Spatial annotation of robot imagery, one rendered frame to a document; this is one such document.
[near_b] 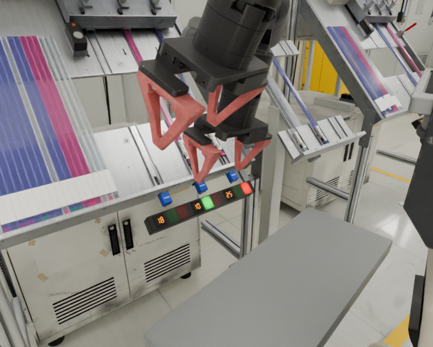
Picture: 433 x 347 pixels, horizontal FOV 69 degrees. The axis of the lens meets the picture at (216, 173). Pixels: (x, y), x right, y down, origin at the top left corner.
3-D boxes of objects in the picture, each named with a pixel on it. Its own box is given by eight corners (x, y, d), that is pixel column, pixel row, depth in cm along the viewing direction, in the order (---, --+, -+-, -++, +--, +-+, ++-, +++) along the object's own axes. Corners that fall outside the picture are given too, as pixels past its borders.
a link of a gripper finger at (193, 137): (173, 173, 50) (183, 118, 45) (206, 164, 55) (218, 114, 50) (201, 197, 46) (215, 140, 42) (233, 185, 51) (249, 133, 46)
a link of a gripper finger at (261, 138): (205, 164, 55) (217, 114, 50) (232, 158, 59) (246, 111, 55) (233, 185, 51) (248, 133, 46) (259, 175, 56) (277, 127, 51)
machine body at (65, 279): (202, 276, 152) (199, 158, 125) (42, 360, 114) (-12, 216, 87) (144, 215, 199) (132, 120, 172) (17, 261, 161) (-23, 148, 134)
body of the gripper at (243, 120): (193, 125, 47) (203, 76, 43) (237, 119, 54) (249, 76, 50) (222, 145, 44) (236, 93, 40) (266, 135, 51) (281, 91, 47)
